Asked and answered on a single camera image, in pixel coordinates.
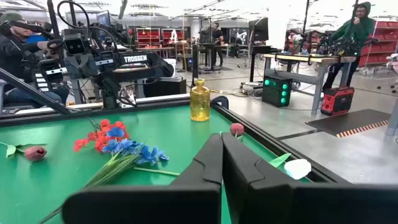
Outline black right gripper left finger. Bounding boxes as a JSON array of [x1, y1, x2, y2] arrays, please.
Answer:
[[62, 133, 223, 224]]

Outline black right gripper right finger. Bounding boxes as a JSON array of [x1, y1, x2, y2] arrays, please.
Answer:
[[221, 133, 398, 224]]

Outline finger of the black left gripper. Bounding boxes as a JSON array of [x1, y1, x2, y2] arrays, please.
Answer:
[[81, 54, 99, 78], [64, 55, 82, 80]]

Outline white tulip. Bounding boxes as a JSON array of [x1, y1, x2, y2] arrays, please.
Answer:
[[133, 152, 312, 181]]

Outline blue flower bunch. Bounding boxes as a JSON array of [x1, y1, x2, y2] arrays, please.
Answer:
[[37, 126, 170, 224]]

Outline red flower bunch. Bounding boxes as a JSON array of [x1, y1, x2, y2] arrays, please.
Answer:
[[73, 117, 131, 154]]

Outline yellow glass vase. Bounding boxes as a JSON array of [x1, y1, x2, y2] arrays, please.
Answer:
[[190, 78, 211, 123]]

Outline black panel white labels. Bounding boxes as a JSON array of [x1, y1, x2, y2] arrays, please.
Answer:
[[32, 72, 52, 93]]

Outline blue-lit monitor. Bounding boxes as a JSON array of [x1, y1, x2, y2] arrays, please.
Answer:
[[95, 10, 112, 28]]

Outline person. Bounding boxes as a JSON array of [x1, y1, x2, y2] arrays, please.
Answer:
[[0, 11, 70, 105], [322, 1, 376, 91], [211, 22, 224, 68]]

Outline red shelf rack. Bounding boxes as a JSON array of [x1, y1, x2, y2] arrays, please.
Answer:
[[135, 27, 188, 49]]

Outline green table mat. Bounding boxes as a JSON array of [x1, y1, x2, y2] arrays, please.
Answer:
[[0, 98, 349, 185]]

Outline black cabinet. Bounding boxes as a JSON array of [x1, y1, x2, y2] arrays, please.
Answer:
[[142, 76, 188, 98]]

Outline white bucket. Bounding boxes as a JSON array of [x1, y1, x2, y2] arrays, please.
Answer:
[[162, 58, 177, 78]]

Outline black computer tower green lights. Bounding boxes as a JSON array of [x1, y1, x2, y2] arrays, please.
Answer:
[[261, 76, 294, 108]]

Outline black corner clamp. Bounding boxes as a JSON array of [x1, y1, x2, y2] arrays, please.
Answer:
[[210, 95, 230, 111]]

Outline black hazard-striped floor mat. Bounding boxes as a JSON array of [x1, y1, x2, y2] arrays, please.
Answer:
[[305, 108, 392, 139]]

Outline red black toolbox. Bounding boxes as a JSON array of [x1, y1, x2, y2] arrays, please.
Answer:
[[320, 86, 356, 117]]

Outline grey wood-topped workbench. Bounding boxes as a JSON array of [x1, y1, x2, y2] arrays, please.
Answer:
[[262, 53, 357, 116]]

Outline black monitor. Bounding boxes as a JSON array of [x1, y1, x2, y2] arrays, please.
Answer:
[[248, 17, 270, 43]]

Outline distant black robot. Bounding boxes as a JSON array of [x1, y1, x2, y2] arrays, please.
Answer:
[[317, 33, 379, 57]]

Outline red bin shelf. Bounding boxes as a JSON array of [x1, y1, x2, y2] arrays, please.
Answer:
[[358, 20, 398, 68]]

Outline black diagonal frame strut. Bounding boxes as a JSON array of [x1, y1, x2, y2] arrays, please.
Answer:
[[0, 67, 72, 115]]

